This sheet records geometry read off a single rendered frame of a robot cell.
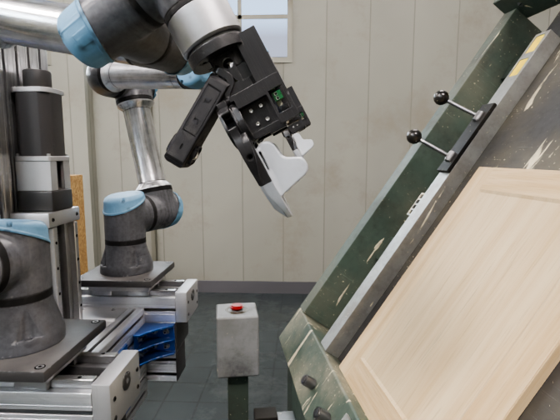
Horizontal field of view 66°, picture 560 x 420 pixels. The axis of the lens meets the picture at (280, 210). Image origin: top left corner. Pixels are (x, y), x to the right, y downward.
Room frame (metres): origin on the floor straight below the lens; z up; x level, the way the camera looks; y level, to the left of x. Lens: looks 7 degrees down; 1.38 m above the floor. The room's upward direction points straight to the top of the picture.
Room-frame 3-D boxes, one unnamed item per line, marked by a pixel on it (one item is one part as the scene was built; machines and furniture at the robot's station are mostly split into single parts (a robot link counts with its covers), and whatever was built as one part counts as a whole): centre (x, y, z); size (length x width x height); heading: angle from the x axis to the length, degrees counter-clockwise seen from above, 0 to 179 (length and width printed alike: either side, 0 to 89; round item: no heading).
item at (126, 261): (1.26, 0.46, 1.09); 0.15 x 0.15 x 0.10
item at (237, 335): (1.21, 0.13, 0.84); 0.12 x 0.12 x 0.18; 8
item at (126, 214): (1.26, 0.46, 1.20); 0.13 x 0.12 x 0.14; 152
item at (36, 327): (0.76, 0.48, 1.09); 0.15 x 0.15 x 0.10
